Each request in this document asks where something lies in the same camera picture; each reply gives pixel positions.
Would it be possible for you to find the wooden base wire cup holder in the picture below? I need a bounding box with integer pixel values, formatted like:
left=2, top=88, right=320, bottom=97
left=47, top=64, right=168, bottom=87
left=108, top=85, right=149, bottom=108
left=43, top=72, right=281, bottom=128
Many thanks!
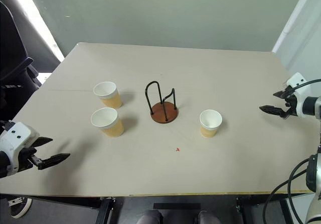
left=144, top=80, right=179, bottom=125

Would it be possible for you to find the black robot body cable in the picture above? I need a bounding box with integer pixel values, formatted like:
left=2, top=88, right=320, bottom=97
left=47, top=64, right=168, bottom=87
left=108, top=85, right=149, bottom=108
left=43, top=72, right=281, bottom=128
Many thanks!
left=287, top=158, right=311, bottom=224
left=262, top=178, right=293, bottom=224

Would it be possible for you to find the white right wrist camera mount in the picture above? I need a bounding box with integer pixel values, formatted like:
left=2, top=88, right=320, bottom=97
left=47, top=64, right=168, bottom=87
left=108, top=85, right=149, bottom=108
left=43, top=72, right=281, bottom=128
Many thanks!
left=286, top=72, right=312, bottom=119

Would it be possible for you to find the flat black plate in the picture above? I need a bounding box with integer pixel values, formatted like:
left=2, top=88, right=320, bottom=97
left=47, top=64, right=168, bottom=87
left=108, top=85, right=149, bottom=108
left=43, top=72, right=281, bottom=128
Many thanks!
left=153, top=202, right=202, bottom=210

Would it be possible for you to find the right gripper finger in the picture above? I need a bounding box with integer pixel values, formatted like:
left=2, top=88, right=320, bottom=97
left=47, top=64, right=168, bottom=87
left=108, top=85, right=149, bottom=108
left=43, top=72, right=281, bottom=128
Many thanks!
left=259, top=104, right=289, bottom=120
left=273, top=87, right=294, bottom=99

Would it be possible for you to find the black and white sneaker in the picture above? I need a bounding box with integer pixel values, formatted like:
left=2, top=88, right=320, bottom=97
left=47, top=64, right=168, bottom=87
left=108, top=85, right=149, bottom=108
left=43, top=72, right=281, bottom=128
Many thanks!
left=8, top=196, right=33, bottom=219

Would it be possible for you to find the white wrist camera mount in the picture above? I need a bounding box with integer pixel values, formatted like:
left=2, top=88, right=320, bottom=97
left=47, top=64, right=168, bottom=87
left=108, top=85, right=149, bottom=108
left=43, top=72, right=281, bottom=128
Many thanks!
left=286, top=72, right=312, bottom=119
left=0, top=122, right=41, bottom=177

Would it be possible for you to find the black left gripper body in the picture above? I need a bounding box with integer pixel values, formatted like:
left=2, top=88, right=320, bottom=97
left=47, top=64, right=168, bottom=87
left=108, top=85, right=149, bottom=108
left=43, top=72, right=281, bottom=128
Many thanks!
left=18, top=146, right=42, bottom=171

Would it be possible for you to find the black table frame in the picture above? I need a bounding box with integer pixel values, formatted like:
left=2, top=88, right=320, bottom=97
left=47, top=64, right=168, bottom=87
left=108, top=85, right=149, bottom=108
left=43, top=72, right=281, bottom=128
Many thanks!
left=0, top=193, right=310, bottom=224

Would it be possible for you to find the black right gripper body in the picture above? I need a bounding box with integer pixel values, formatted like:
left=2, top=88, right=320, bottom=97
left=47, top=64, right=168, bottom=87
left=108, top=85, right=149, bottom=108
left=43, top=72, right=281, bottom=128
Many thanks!
left=284, top=92, right=298, bottom=119

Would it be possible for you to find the white partition panel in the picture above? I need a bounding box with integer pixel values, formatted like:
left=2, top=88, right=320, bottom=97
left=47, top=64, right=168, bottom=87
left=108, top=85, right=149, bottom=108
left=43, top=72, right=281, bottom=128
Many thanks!
left=270, top=0, right=321, bottom=79

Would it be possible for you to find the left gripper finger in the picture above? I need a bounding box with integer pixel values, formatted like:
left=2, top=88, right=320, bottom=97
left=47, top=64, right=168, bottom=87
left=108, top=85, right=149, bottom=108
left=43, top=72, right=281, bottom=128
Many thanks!
left=37, top=153, right=71, bottom=170
left=33, top=137, right=54, bottom=148

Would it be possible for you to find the yellow ribbed paper cup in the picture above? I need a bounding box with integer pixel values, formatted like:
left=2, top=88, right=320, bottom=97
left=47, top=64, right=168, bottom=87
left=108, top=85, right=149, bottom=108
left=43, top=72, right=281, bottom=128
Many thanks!
left=90, top=107, right=124, bottom=138
left=93, top=81, right=123, bottom=109
left=199, top=109, right=223, bottom=139

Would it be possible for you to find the dark grey rounded shape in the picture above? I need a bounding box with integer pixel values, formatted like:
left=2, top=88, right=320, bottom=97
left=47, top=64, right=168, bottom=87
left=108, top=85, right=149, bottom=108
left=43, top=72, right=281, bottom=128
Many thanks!
left=197, top=209, right=215, bottom=224
left=136, top=208, right=164, bottom=224

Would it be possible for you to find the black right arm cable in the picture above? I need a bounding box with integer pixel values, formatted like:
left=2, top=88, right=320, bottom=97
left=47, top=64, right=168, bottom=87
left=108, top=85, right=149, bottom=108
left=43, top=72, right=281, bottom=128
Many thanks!
left=295, top=78, right=321, bottom=87

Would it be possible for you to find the black office chair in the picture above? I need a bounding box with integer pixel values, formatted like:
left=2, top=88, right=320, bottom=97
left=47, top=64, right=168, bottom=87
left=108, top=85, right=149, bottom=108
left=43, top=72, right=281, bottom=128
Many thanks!
left=0, top=0, right=62, bottom=122

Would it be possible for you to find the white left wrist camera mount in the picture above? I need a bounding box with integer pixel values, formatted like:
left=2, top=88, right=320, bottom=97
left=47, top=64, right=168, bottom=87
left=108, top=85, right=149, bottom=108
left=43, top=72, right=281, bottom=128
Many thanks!
left=0, top=122, right=41, bottom=177

